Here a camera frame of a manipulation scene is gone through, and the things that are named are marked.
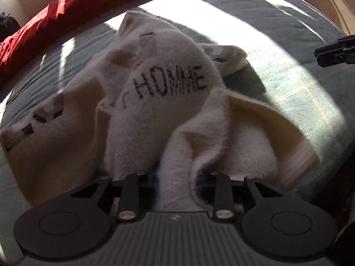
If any red quilt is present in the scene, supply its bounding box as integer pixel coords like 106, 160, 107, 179
0, 0, 200, 81

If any black backpack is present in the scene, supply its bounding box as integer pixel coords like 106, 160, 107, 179
0, 12, 22, 43

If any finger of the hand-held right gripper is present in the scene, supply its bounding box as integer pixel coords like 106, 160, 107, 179
314, 44, 347, 67

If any green plaid bed sheet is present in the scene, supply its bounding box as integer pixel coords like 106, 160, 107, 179
0, 0, 355, 266

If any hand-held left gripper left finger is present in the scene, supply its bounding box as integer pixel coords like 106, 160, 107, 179
71, 173, 156, 223

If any white fuzzy sweater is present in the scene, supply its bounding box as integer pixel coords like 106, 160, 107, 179
0, 10, 321, 214

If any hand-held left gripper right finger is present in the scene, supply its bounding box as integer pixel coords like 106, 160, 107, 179
195, 173, 278, 223

